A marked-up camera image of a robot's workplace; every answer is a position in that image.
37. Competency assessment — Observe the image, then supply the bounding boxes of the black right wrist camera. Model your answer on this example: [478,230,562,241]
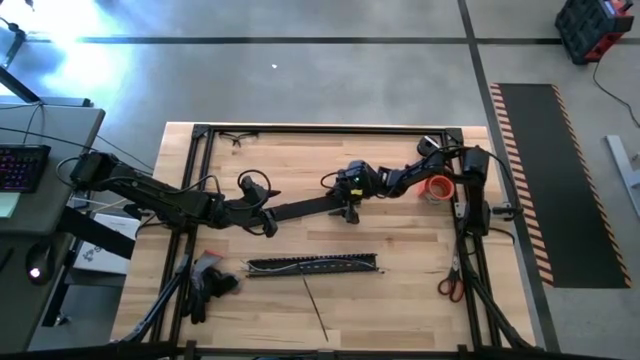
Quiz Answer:
[343,160,380,190]

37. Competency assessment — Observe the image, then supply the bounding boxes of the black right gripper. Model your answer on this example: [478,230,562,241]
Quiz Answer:
[327,181,371,226]

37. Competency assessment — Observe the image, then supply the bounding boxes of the red-handled scissors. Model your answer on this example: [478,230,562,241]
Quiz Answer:
[437,253,467,304]

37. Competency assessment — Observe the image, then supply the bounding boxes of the black angled bar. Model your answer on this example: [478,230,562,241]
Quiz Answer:
[0,65,94,108]

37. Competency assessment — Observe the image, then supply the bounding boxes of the black striped floor mat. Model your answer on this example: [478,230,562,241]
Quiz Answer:
[489,82,633,290]

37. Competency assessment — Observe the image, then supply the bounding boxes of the black slotted cable duct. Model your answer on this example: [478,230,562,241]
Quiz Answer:
[244,252,382,279]

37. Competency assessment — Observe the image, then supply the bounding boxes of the black floor power cable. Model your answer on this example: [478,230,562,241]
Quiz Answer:
[592,59,640,129]

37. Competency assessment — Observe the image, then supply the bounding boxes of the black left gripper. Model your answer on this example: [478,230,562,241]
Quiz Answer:
[218,192,282,239]

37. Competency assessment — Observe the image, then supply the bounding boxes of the clear safety glasses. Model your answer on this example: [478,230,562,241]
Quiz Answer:
[218,130,260,148]

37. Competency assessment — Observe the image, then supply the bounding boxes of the black duct cover strip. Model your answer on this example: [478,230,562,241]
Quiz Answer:
[261,193,351,224]

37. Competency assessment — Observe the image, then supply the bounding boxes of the white cardboard box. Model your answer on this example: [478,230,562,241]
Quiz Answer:
[73,212,139,276]

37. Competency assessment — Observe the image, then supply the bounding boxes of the grey metal bar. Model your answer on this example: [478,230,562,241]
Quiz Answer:
[605,133,640,222]

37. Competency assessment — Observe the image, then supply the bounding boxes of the black backlit keyboard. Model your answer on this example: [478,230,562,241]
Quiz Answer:
[0,143,52,194]

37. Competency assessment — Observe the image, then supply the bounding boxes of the black red tool box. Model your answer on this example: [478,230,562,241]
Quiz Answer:
[554,0,637,66]

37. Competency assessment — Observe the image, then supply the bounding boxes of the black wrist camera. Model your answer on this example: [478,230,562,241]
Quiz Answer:
[238,174,272,201]
[343,160,380,190]

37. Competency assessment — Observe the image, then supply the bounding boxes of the black computer mouse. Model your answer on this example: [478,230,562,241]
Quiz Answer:
[25,241,56,287]

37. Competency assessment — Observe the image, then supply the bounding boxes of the orange tape dispenser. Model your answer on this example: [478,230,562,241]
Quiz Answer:
[418,174,457,206]

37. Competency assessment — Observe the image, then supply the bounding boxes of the white cable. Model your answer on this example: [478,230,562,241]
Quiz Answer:
[246,258,351,276]

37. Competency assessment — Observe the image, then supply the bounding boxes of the pale green notepad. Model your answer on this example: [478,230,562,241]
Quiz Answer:
[0,191,23,219]

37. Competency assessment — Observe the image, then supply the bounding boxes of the black zip tie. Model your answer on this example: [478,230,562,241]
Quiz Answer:
[298,259,330,344]

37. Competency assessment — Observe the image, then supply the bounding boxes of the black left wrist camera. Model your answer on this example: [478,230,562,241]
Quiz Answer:
[238,174,272,201]

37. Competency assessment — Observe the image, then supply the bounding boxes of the grey side desk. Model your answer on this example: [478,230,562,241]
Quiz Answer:
[0,102,107,354]

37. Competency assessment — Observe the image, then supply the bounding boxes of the black aluminium table frame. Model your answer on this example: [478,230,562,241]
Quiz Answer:
[112,122,539,360]

